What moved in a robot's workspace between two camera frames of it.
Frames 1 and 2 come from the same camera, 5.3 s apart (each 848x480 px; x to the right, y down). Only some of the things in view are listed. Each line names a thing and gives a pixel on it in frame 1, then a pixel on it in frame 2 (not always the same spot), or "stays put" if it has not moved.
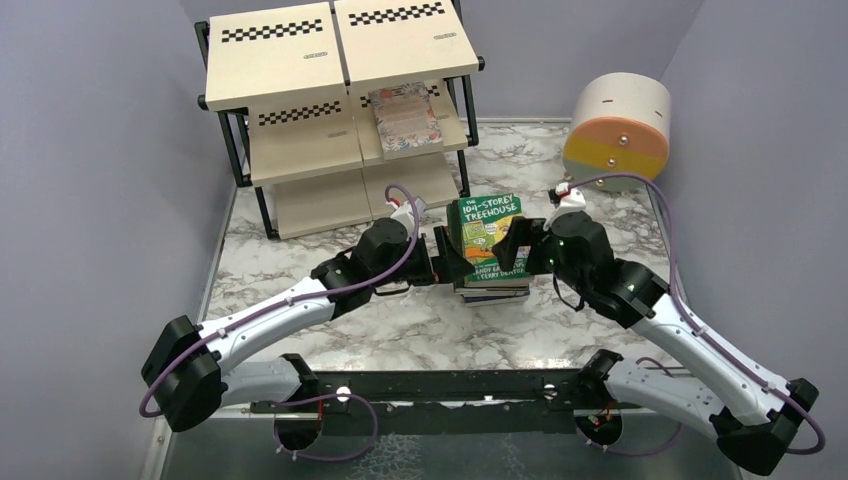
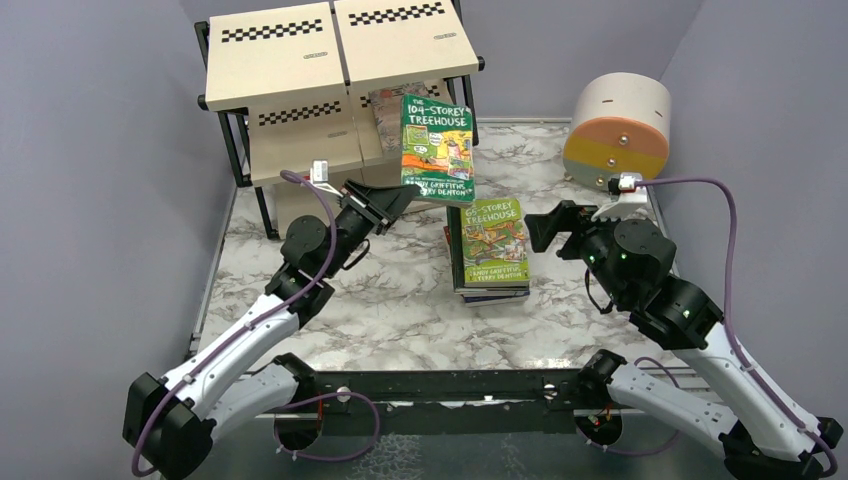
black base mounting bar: x=445 y=403 stays put
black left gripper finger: x=451 y=263 to x=393 y=198
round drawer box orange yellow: x=619 y=122 stays put
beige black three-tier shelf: x=293 y=87 stays put
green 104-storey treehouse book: x=474 y=223 to x=437 y=150
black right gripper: x=539 y=241 to x=573 y=232
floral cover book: x=405 y=120 stays put
